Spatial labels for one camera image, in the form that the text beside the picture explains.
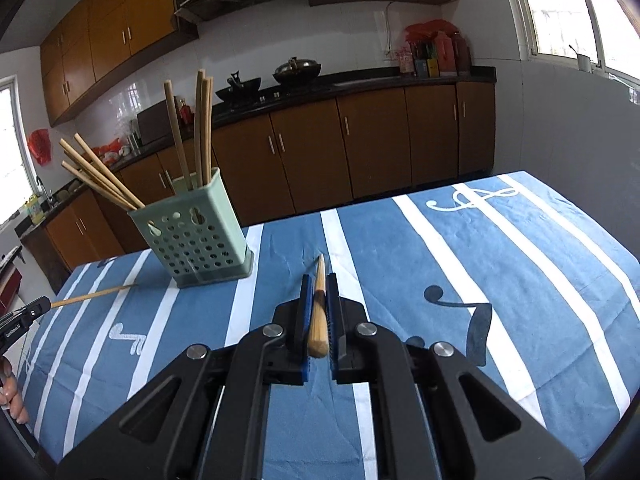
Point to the dark cutting board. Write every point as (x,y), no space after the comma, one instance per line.
(157,125)

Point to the yellow green container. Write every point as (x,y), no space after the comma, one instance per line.
(34,210)

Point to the pale wooden chopstick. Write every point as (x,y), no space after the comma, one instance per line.
(90,181)
(95,171)
(95,294)
(107,167)

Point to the black gas stove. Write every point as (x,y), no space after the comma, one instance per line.
(272,94)

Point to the crumpled red plastic bag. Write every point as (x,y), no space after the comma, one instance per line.
(107,150)

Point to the brown bamboo chopstick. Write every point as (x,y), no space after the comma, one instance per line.
(317,320)
(207,130)
(177,130)
(199,125)

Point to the large bright window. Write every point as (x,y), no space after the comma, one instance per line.
(565,20)

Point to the red bottle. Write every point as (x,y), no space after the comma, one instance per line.
(186,115)

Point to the row of condiment bottles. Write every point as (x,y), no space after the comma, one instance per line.
(440,57)

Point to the metal faucet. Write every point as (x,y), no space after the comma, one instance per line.
(44,192)

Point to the blue white striped tablecloth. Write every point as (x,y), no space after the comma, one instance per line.
(400,270)

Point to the green perforated chopstick holder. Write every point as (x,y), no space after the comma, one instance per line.
(235,230)

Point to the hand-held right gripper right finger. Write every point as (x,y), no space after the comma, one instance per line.
(334,330)

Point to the black wok with lid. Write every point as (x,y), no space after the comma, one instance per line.
(296,71)

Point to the long brown upper cabinets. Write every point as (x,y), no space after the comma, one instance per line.
(110,30)

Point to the brown lower kitchen cabinets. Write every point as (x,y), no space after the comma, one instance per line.
(380,140)

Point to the narrow window by sink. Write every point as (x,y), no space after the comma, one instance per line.
(10,160)

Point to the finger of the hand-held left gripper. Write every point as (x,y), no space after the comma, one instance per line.
(25,317)

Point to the person's left hand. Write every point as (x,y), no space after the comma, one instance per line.
(10,400)

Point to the steel pot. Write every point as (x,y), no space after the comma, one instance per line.
(132,135)

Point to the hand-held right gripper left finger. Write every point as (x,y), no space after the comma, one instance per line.
(306,325)

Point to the hanging red plastic bag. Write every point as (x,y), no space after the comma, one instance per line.
(40,147)

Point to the red bag over bottles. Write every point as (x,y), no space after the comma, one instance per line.
(430,30)

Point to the metal cup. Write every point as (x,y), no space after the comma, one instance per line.
(585,62)

